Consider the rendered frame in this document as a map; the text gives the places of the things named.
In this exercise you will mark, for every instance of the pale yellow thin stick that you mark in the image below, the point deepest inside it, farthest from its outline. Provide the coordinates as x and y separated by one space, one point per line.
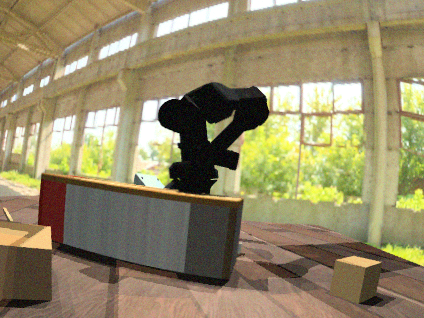
7 215

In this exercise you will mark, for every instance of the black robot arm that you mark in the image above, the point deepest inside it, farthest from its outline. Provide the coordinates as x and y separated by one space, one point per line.
213 103

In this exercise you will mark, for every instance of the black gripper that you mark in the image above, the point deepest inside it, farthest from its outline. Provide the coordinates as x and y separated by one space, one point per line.
195 176

